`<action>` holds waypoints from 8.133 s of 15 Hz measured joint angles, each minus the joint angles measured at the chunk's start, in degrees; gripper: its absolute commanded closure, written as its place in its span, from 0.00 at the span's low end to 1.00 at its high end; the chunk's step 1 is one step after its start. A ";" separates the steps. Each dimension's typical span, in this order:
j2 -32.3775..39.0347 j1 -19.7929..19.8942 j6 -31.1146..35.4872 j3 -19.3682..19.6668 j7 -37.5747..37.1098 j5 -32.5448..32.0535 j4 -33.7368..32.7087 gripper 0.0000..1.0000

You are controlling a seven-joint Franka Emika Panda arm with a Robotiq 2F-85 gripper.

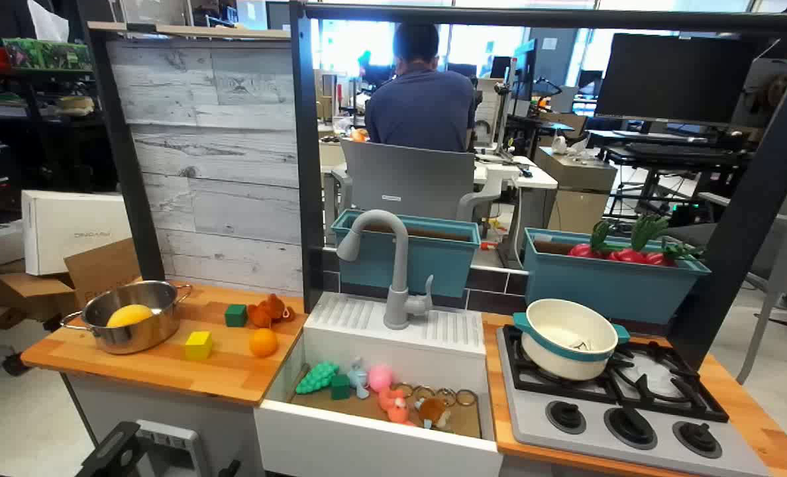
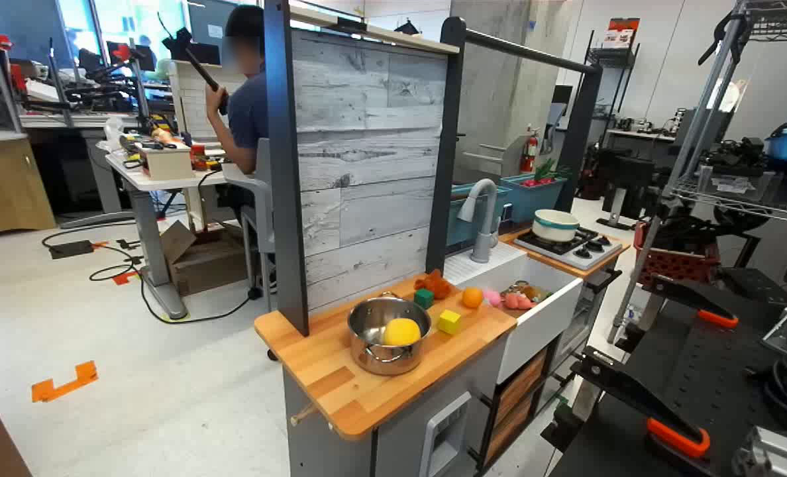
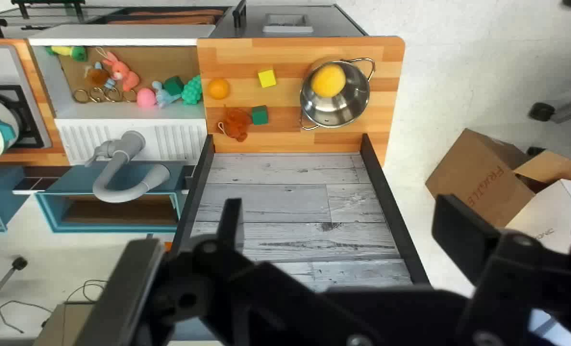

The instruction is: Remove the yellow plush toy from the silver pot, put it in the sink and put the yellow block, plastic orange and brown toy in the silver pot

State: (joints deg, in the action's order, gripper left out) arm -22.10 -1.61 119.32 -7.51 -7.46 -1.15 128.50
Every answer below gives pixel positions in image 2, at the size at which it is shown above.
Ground grey wood-look back panel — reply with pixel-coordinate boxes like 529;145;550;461
289;25;453;316

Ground red green toy vegetables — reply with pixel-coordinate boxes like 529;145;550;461
531;157;559;188

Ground yellow cube block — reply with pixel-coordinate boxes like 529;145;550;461
435;308;464;336

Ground teal planter box with vegetables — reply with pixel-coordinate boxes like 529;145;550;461
494;172;567;227

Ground black work table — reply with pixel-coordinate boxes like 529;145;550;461
541;262;787;477

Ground grey tripod stand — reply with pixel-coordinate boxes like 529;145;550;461
607;0;758;347

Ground black kitchen frame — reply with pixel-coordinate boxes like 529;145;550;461
262;0;603;340

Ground orange clamp handle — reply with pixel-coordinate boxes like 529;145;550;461
693;304;741;335
643;417;714;461

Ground red fire extinguisher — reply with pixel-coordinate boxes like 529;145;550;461
518;127;543;176

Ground pink toy ball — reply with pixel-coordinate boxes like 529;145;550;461
481;286;535;318

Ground person in blue shirt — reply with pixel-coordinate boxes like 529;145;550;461
203;4;270;177

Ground brown cardboard box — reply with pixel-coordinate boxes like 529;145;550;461
158;221;249;298

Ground white toy sink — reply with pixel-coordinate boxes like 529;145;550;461
443;242;586;388

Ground wooden shelf board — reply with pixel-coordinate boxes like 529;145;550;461
286;4;461;58

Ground wooden side cabinet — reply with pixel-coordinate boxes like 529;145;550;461
0;131;58;243

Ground black power adapter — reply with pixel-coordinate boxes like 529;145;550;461
44;237;94;261

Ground red perforated crate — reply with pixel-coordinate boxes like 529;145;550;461
632;221;720;286

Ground silver metal pot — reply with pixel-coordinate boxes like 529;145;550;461
345;295;435;379

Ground grey toy kitchen cabinet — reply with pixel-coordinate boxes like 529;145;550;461
251;222;632;477

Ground grey toy stove top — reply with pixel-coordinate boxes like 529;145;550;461
508;222;626;273

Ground white bowl teal rim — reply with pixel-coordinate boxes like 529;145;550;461
529;206;583;246

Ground white desk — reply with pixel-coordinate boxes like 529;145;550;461
98;140;268;324

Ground grey toy faucet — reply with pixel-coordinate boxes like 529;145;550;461
455;176;502;265

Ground black floor cable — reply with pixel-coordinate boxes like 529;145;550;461
39;222;253;328

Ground round yellow plush toy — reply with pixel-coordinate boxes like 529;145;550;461
382;316;424;351

